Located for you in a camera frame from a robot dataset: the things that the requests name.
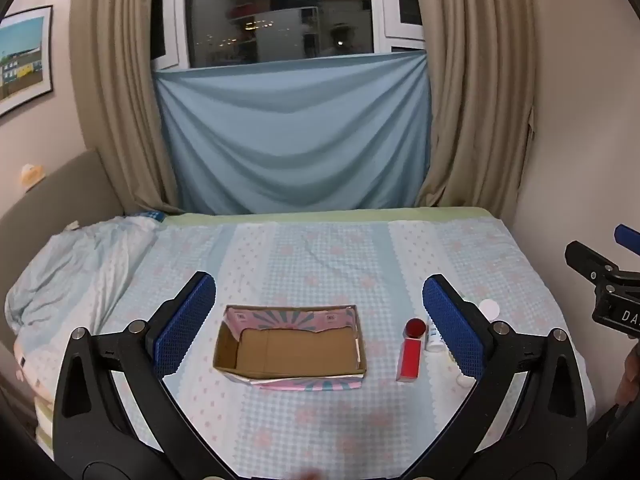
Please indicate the red bottle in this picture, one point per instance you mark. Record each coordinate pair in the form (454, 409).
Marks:
(407, 360)

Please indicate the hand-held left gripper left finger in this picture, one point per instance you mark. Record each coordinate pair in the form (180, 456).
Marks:
(185, 325)

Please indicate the person's right hand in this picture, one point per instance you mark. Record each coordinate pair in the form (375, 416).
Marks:
(629, 375)

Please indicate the cardboard box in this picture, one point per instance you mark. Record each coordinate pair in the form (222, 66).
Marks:
(290, 350)

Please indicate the green fitted sheet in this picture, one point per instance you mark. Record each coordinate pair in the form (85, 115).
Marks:
(325, 216)

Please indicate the grey bed headboard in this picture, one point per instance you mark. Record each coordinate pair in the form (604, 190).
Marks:
(60, 195)

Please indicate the window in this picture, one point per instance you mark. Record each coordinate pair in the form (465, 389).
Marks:
(280, 20)

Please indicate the crumpled light blue quilt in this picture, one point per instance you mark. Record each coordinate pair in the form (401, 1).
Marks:
(75, 270)

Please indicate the light blue hanging cloth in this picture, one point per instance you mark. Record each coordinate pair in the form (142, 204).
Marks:
(295, 135)

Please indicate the small white bottle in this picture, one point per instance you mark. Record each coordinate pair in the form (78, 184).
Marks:
(433, 342)

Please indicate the green jar white lid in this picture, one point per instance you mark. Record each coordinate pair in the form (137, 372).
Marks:
(489, 308)

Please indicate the small yellow object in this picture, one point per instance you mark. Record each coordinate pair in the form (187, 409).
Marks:
(31, 174)

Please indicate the framed wall picture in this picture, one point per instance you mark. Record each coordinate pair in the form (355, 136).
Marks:
(22, 60)

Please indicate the beige curtain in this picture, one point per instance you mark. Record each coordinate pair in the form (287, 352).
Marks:
(475, 85)
(115, 85)

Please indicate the pale folded bedding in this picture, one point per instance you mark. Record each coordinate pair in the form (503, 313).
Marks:
(30, 380)

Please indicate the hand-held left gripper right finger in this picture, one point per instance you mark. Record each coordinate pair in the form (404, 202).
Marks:
(455, 330)

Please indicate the checked floral bed sheet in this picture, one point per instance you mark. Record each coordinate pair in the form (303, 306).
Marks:
(310, 260)

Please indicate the blue patterned cloth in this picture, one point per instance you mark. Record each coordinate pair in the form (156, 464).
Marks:
(154, 216)

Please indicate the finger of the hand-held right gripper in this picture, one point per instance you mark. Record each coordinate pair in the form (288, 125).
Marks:
(628, 236)
(587, 259)

